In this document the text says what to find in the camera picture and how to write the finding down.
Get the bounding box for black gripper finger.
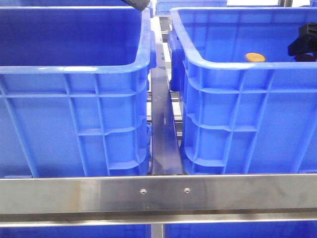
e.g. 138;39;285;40
288;22;317;61

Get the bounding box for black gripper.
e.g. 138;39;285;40
122;0;150;11

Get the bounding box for yellow mushroom push button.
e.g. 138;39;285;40
245;53;266;62

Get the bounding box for blue crate far centre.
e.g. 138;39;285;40
156;0;227;15

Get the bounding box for blue plastic crate right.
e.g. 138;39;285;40
170;7;317;175

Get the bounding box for blue plastic crate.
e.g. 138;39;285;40
0;6;156;178
170;7;317;175

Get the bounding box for blue plastic crate left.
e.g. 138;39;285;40
0;6;156;178

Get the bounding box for blue crate lower right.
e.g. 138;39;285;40
165;221;317;238

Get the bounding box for blue crate lower left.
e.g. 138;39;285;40
0;225;151;238

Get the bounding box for stainless steel front rail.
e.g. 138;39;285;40
0;174;317;227

